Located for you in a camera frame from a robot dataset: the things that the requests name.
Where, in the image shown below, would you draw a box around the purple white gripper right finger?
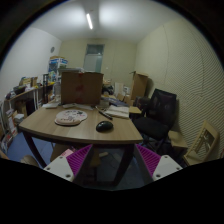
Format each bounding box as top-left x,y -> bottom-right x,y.
134,144 -> 182,182

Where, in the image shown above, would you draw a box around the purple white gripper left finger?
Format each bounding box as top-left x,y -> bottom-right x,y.
44,145 -> 92,182

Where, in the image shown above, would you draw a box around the black computer mouse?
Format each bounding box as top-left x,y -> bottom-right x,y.
96,121 -> 113,132

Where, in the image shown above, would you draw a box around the wooden table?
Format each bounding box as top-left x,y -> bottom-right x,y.
19,106 -> 142,186

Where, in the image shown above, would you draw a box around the wooden chair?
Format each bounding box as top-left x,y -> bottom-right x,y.
168,120 -> 220,166

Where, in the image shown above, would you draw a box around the black office chair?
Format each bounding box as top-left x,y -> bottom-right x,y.
133,89 -> 177,151

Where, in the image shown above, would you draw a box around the white flat remote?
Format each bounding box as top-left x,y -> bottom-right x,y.
62,103 -> 76,109

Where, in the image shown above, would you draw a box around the black pen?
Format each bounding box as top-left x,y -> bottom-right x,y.
98,111 -> 113,120

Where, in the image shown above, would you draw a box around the white paper stack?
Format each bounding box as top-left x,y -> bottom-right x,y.
106,105 -> 129,119

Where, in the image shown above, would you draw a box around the large brown cardboard box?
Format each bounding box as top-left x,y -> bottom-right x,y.
61,71 -> 103,105

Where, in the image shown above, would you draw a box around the wooden shelf unit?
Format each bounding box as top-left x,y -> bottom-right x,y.
2,84 -> 53,131

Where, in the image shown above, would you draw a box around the tall cardboard box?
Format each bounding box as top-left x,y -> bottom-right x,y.
131,71 -> 148,100

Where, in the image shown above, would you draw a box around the blue white stacked boxes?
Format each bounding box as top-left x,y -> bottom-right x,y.
48,56 -> 68,82

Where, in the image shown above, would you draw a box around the door with window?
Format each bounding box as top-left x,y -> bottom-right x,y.
83,44 -> 104,72

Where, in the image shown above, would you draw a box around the ceiling tube light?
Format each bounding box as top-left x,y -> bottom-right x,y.
86,13 -> 93,30

